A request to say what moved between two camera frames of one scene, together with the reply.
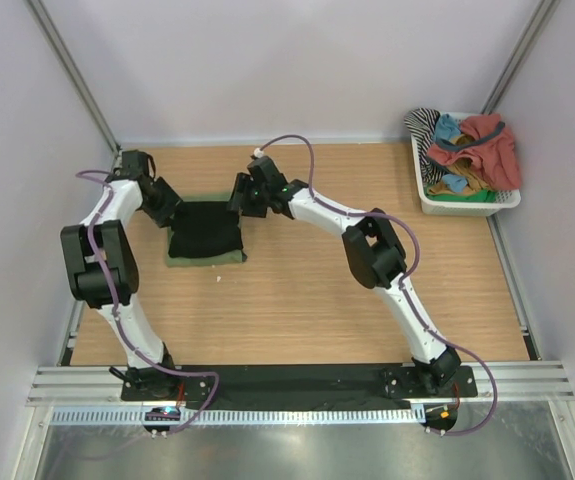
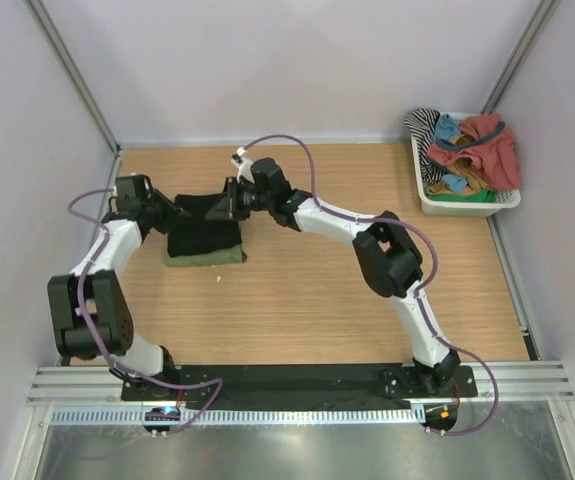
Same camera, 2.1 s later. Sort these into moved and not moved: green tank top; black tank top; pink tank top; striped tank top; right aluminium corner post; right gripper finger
Moved: right gripper finger; green tank top
Not moved: black tank top; pink tank top; right aluminium corner post; striped tank top
